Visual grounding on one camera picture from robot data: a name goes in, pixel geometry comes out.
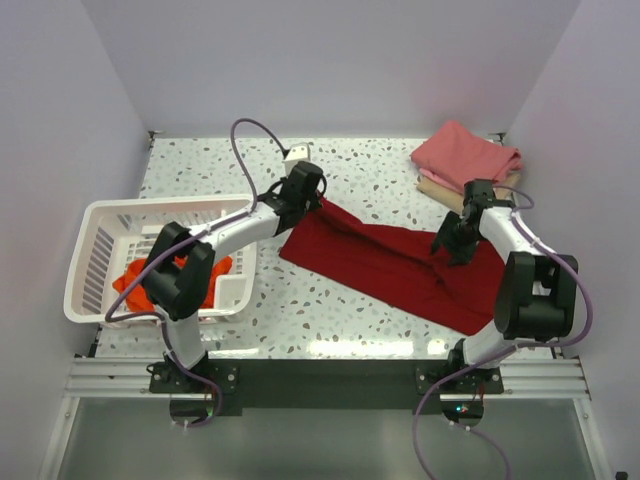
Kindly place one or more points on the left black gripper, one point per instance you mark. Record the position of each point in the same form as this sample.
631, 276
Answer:
314, 202

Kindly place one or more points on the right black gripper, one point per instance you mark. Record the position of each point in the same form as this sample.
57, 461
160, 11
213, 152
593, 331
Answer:
461, 255

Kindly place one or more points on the dark red t-shirt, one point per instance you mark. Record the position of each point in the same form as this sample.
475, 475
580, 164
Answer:
395, 265

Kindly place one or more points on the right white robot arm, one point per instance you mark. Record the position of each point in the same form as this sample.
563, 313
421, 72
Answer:
536, 298

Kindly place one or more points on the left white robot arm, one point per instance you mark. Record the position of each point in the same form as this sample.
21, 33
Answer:
181, 261

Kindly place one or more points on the folded beige t-shirt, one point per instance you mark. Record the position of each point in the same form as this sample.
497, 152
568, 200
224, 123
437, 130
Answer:
454, 200

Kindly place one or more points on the folded pink t-shirt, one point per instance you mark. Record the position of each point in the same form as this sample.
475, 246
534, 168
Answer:
453, 156

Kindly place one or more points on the white plastic laundry basket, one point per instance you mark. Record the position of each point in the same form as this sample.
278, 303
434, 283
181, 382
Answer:
115, 233

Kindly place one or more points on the orange t-shirt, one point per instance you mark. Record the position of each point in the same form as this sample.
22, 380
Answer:
138, 301

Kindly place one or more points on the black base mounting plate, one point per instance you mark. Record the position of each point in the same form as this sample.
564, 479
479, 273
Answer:
227, 387

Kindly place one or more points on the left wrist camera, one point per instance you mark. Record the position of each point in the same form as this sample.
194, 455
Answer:
297, 153

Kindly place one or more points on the aluminium extrusion rail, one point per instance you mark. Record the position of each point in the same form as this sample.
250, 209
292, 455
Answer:
522, 378

